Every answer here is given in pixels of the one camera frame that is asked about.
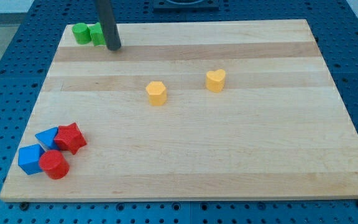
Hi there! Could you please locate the yellow hexagon block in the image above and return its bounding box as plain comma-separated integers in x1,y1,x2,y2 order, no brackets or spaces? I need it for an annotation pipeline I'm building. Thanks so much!
145,81,167,106

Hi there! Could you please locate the light wooden board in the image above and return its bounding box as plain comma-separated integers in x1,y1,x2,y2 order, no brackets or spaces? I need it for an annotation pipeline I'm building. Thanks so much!
0,19,358,202

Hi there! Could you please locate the red cylinder block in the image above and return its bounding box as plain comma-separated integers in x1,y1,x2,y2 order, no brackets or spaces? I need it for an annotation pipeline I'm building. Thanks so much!
39,150,70,180

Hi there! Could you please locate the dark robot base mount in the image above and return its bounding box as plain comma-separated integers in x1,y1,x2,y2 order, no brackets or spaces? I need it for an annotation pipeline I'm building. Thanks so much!
153,0,219,12

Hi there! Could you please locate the blue triangle block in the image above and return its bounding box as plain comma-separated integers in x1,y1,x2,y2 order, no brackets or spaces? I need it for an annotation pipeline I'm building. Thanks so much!
35,127,59,150

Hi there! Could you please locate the blue cube block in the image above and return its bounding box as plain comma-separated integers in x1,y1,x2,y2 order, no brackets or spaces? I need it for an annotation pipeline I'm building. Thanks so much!
18,144,45,175

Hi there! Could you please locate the grey cylindrical robot arm rod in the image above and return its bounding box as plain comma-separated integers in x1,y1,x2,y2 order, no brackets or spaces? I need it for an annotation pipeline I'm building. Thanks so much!
94,0,121,51

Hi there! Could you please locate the yellow heart block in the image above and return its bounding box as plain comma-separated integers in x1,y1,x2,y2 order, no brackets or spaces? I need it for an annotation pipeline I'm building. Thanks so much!
205,69,226,93

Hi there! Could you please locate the red star block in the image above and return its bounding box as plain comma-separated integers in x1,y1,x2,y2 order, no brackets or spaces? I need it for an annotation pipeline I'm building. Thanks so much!
53,123,87,155

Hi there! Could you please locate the green cylinder block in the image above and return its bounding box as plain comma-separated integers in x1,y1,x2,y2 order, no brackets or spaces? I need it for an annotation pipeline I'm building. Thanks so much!
71,23,91,45

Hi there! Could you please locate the green angular block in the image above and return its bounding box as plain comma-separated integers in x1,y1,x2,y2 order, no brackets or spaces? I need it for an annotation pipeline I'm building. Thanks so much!
89,22,106,46

